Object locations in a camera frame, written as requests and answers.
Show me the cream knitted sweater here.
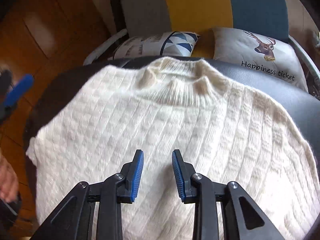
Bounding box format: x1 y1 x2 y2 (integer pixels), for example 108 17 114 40
25 56 320 240

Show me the person's left hand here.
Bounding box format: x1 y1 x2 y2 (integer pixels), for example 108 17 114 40
0 153 19 203

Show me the blue triangle pattern cushion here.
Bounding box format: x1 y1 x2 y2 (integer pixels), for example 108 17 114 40
111 31 200 60

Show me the deer print cushion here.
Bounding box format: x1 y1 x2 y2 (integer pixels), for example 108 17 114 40
213 27 308 92

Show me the multicolour sofa chair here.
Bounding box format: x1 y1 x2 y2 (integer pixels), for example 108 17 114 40
82 0 320 98

